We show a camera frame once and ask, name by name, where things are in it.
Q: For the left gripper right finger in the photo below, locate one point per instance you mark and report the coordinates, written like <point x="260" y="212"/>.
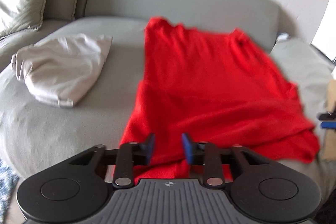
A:
<point x="207" y="155"/>

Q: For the red t-shirt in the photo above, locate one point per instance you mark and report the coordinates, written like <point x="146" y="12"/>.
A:
<point x="219" y="88"/>

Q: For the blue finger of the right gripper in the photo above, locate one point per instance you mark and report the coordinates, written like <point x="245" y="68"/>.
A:
<point x="330" y="125"/>

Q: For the grey sofa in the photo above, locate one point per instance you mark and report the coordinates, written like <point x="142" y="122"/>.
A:
<point x="35" y="136"/>

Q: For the grey storage bag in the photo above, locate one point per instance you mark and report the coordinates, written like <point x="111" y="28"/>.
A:
<point x="60" y="71"/>

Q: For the grey side cushion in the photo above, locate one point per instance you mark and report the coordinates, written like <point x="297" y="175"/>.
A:
<point x="304" y="65"/>

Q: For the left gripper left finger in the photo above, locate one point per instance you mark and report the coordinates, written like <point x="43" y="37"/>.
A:
<point x="128" y="156"/>

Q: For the blue white rug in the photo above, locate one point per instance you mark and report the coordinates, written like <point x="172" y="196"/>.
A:
<point x="8" y="182"/>

